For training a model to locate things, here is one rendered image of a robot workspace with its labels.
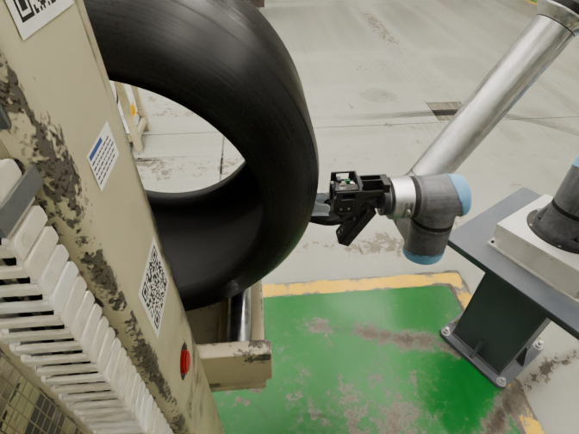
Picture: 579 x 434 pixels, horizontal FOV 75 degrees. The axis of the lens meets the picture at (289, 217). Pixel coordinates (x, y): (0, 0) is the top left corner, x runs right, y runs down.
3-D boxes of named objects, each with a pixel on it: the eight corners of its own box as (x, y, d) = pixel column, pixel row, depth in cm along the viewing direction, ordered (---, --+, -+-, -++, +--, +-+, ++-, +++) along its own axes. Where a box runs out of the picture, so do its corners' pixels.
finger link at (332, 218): (307, 205, 79) (348, 202, 79) (307, 211, 80) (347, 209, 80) (310, 220, 75) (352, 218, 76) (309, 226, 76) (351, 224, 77)
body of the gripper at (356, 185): (326, 170, 78) (384, 168, 78) (324, 202, 83) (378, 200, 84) (333, 194, 72) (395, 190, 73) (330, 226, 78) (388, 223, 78)
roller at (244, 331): (221, 358, 67) (241, 364, 69) (235, 347, 65) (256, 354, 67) (227, 224, 93) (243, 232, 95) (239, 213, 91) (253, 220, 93)
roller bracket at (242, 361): (273, 380, 69) (271, 353, 62) (47, 398, 66) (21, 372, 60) (272, 362, 71) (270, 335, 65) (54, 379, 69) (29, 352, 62)
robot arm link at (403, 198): (396, 200, 85) (410, 229, 78) (376, 201, 85) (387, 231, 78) (405, 167, 79) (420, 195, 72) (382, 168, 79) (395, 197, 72)
